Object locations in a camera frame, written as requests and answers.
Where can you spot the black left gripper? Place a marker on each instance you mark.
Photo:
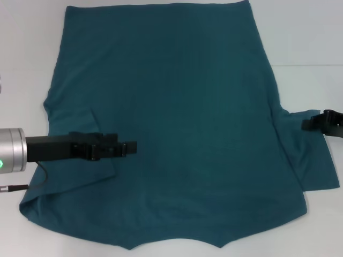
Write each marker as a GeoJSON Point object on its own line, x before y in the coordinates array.
{"type": "Point", "coordinates": [53, 148]}

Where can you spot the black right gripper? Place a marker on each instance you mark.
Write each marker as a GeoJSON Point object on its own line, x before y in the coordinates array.
{"type": "Point", "coordinates": [333, 124]}

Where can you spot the blue short-sleeved shirt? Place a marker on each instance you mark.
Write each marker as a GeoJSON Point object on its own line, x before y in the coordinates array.
{"type": "Point", "coordinates": [182, 107]}

